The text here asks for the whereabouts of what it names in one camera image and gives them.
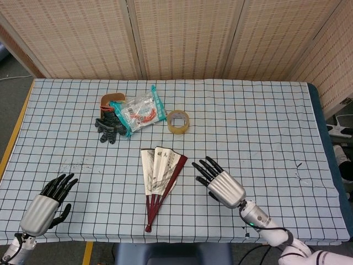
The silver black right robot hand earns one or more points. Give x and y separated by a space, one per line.
226 189

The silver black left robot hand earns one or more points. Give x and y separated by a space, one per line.
38 214

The paper folding fan dark ribs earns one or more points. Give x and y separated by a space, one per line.
160 171

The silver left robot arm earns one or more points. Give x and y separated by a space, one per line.
16 248

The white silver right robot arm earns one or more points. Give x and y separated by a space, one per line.
271 230

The yellow table leg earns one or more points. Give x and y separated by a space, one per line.
88 254

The light blue checkered tablecloth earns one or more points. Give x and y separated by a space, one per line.
248 124

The clear yellowish tape roll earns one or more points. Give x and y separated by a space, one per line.
172 128

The dark blue chair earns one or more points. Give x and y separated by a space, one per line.
173 254

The black grey work glove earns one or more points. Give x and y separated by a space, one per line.
109 128

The teal clear snack bag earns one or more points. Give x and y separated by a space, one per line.
138 111

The white black bundle on floor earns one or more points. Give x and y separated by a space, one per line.
342 160

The dark blue table pad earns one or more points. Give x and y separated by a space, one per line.
321 116

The white plastic stand base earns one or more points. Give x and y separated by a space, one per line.
340 128

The beige bamboo folding screen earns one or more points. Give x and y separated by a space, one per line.
179 38

